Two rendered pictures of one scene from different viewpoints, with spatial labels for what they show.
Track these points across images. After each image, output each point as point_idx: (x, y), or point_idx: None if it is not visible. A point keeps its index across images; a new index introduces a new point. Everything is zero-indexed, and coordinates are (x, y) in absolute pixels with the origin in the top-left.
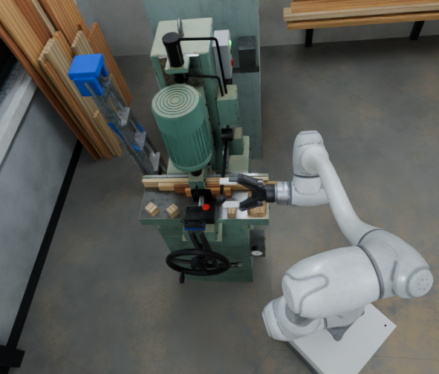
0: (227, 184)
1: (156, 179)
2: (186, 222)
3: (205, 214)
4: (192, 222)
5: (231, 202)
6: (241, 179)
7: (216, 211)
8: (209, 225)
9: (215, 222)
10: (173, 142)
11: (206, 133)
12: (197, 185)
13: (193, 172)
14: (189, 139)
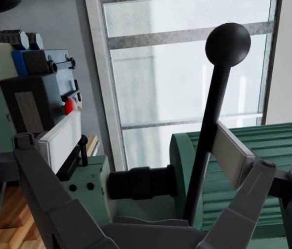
0: (228, 133)
1: (92, 148)
2: (66, 58)
3: (58, 87)
4: (60, 59)
5: (68, 145)
6: None
7: (6, 141)
8: (8, 70)
9: None
10: (272, 124)
11: (274, 206)
12: (87, 164)
13: (125, 171)
14: None
